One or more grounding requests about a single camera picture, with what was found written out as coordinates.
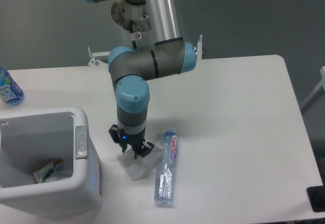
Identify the green white wrapper in bin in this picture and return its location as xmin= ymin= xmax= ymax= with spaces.
xmin=33 ymin=158 xmax=63 ymax=183

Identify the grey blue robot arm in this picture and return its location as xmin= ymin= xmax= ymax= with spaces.
xmin=87 ymin=0 xmax=200 ymax=157

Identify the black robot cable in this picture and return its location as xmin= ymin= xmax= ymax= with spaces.
xmin=129 ymin=19 xmax=139 ymax=51

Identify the black object at table edge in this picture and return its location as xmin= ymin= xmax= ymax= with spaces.
xmin=307 ymin=185 xmax=324 ymax=213

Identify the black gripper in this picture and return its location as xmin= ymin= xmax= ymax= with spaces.
xmin=109 ymin=124 xmax=154 ymax=159

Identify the blue labelled water bottle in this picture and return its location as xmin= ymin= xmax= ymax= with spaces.
xmin=1 ymin=67 xmax=24 ymax=106

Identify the crushed clear plastic bottle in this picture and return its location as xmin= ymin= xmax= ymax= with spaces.
xmin=154 ymin=130 xmax=179 ymax=207

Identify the white frame at right edge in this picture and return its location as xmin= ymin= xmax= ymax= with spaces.
xmin=300 ymin=66 xmax=324 ymax=115

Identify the white paper wrapper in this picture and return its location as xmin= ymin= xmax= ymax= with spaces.
xmin=117 ymin=145 xmax=164 ymax=181

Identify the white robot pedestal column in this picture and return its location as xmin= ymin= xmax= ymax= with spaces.
xmin=111 ymin=0 xmax=154 ymax=52

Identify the white trash can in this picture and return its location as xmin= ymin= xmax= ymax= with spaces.
xmin=1 ymin=107 xmax=102 ymax=217

